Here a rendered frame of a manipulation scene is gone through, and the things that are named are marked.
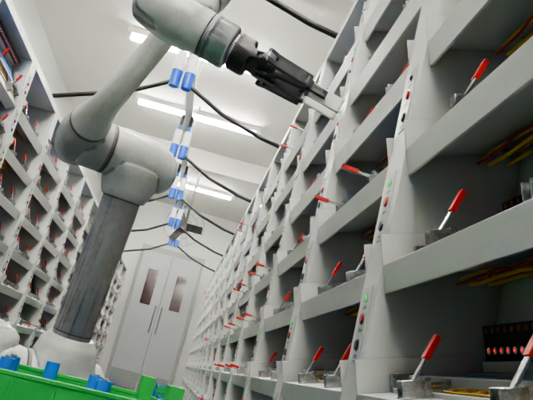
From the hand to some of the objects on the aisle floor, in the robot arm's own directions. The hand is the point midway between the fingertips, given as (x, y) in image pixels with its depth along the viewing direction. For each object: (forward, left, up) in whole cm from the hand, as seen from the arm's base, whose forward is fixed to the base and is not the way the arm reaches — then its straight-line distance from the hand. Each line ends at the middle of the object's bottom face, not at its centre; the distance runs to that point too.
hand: (324, 101), depth 135 cm
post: (+3, +59, -106) cm, 122 cm away
